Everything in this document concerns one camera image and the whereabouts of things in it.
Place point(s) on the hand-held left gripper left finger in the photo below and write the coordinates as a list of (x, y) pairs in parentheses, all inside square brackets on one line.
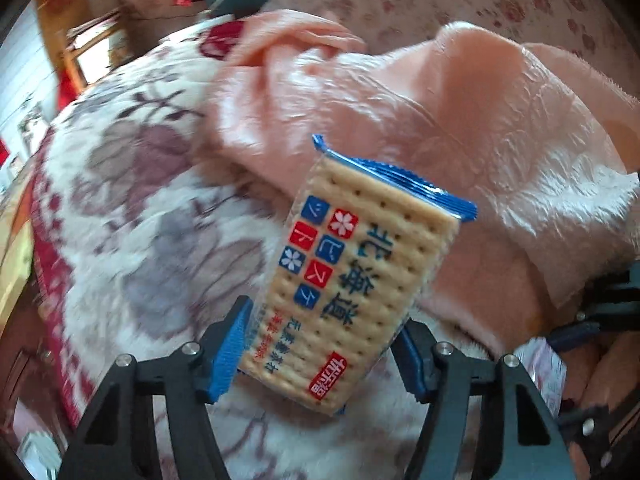
[(232, 350)]

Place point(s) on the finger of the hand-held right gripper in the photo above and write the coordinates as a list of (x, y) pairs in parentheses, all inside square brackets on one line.
[(580, 336), (595, 422)]

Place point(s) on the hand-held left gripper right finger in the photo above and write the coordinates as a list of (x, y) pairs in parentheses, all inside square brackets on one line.
[(412, 360)]

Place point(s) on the pink white snack packet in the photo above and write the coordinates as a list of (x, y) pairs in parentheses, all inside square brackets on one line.
[(545, 370)]

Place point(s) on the blue-edged cracker packet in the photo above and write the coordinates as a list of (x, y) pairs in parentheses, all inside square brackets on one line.
[(350, 270)]

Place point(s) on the floral fleece blanket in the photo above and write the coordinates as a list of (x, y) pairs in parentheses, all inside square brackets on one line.
[(150, 210)]

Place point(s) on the pink quilted blanket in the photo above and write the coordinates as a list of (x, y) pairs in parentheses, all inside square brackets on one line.
[(450, 135)]

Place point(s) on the glass-topped wooden cabinet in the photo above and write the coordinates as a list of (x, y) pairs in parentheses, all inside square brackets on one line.
[(12, 240)]

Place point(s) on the light wooden chair frame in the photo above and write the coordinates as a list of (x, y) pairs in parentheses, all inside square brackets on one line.
[(90, 30)]

